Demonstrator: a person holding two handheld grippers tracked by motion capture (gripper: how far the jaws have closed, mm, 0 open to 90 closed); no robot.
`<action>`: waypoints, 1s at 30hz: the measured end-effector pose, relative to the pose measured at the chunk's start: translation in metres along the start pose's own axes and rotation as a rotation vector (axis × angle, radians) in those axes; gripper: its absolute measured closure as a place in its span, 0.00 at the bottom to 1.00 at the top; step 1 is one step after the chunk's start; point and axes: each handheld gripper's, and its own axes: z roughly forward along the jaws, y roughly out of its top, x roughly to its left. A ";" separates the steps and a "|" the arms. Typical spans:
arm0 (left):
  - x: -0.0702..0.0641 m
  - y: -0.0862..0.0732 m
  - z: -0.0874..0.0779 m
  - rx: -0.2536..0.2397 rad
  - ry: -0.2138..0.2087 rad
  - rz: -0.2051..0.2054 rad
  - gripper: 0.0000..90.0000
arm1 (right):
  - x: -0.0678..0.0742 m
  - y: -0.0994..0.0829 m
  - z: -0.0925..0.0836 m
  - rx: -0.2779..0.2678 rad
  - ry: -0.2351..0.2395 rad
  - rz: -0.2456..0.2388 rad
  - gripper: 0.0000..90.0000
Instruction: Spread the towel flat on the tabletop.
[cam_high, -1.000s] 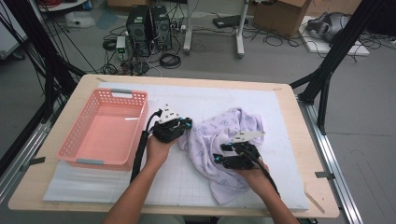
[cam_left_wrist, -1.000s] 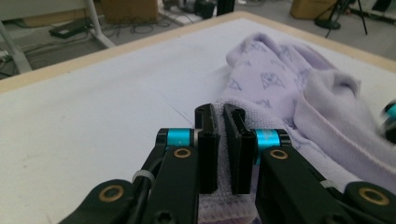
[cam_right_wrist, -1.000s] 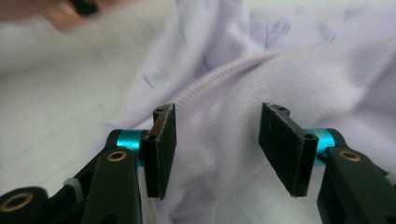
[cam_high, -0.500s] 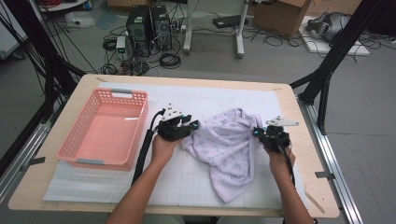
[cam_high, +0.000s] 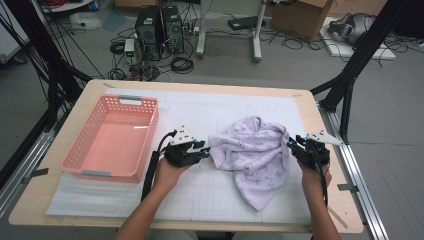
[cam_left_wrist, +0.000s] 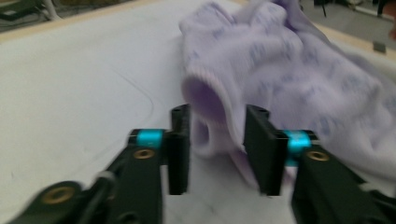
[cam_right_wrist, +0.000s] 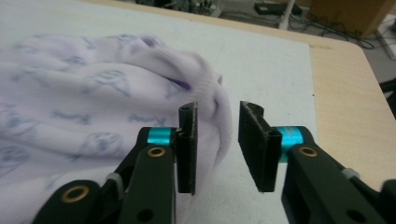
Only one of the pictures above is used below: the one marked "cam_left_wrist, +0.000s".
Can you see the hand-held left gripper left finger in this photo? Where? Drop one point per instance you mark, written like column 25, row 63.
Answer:
column 179, row 149

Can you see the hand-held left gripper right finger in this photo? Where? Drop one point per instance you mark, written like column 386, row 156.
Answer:
column 264, row 155

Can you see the lilac printed towel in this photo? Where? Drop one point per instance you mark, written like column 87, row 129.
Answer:
column 280, row 62

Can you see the white grid mat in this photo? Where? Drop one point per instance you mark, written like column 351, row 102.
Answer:
column 77, row 93

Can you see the white metal stand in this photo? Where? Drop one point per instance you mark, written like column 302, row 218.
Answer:
column 51, row 9

